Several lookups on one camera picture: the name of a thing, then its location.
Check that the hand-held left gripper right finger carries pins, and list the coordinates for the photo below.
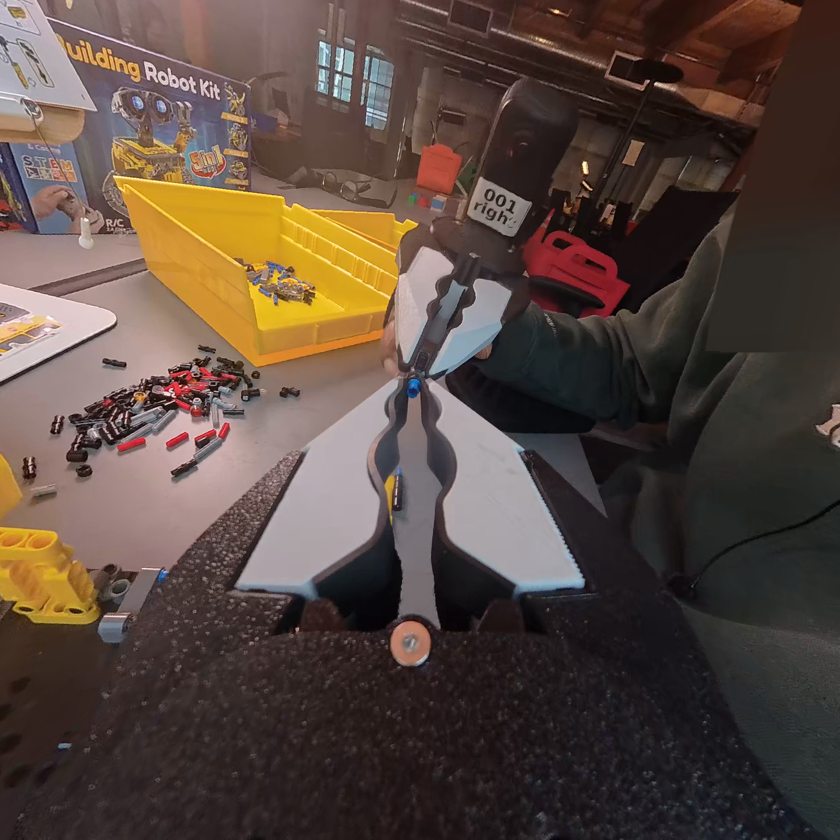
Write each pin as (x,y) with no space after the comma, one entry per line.
(505,518)

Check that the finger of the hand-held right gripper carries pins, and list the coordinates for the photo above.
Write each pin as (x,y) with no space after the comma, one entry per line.
(479,315)
(413,302)

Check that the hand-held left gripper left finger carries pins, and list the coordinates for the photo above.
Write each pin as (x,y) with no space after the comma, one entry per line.
(315,518)

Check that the small black lego connector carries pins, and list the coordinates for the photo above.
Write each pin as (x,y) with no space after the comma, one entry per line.
(421,359)

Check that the yellow lego block assembly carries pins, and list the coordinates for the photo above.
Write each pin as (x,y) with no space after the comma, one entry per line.
(389,499)

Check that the blue lego pin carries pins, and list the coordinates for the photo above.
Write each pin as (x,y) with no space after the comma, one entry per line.
(412,387)

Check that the black connector with blue pin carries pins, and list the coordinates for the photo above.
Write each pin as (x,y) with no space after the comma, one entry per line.
(399,489)

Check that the heap of blue grey parts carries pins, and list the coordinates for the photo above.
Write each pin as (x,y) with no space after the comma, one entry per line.
(282,285)

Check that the black and yellow lego model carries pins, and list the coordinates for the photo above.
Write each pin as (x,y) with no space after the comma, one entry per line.
(46,571)

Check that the person's right forearm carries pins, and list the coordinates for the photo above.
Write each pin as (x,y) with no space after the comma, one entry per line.
(590,367)

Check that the pile of small lego pieces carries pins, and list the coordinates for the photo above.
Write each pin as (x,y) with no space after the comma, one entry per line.
(151,407)

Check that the person's right hand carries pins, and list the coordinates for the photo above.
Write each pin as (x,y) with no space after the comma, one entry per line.
(389,341)

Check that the orange container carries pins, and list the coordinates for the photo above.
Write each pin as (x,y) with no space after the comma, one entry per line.
(438,169)

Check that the coloured toy blocks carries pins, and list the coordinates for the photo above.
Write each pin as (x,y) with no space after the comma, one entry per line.
(430,201)

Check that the red plastic case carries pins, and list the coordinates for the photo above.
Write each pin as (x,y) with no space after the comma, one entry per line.
(577,269)

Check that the eyeglasses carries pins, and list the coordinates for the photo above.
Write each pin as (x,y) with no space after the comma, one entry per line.
(354,190)

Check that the person's green sweatshirt torso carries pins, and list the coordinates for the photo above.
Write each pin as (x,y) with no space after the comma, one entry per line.
(754,492)

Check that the robot kit box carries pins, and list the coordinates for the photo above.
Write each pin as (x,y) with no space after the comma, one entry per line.
(131,118)

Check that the printed parts leaflet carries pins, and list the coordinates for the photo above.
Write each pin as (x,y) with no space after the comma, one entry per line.
(26,328)

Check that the wooden stand board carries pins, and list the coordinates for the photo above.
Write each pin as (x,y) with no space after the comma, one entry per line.
(46,124)

